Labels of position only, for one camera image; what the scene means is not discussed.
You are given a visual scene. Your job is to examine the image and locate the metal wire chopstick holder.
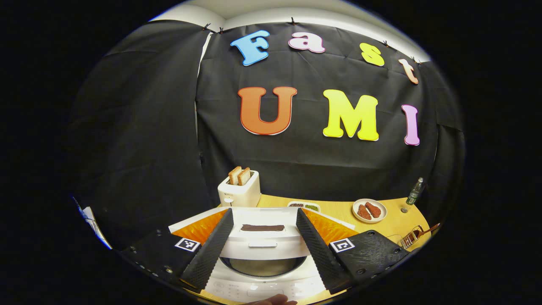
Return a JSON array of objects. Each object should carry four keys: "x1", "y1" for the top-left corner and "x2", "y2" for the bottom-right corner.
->
[{"x1": 398, "y1": 231, "x2": 422, "y2": 249}]

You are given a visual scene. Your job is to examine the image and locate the white round plate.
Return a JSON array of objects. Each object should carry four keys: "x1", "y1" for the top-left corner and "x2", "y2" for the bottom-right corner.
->
[{"x1": 352, "y1": 198, "x2": 387, "y2": 224}]

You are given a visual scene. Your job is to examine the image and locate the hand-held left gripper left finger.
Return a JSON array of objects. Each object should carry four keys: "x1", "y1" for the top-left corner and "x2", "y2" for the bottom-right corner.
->
[{"x1": 120, "y1": 208, "x2": 235, "y2": 291}]

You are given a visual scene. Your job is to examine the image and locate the white rice cooker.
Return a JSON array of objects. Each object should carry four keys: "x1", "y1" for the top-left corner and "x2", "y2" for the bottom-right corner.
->
[{"x1": 169, "y1": 206, "x2": 356, "y2": 304}]

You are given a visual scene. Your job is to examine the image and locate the clear plastic water bottle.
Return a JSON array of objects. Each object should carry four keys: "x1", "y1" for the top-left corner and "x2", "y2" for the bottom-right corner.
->
[{"x1": 406, "y1": 177, "x2": 424, "y2": 206}]

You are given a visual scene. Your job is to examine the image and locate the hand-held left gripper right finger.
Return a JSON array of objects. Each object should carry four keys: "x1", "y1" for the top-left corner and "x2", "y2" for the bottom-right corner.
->
[{"x1": 296, "y1": 208, "x2": 410, "y2": 295}]

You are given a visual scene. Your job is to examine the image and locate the brown wooden spoon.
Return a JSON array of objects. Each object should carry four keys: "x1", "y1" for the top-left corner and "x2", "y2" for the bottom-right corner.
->
[{"x1": 413, "y1": 223, "x2": 441, "y2": 240}]

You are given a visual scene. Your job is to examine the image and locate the white divided condiment dish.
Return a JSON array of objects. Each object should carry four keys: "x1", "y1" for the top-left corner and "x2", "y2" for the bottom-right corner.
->
[{"x1": 288, "y1": 202, "x2": 321, "y2": 214}]

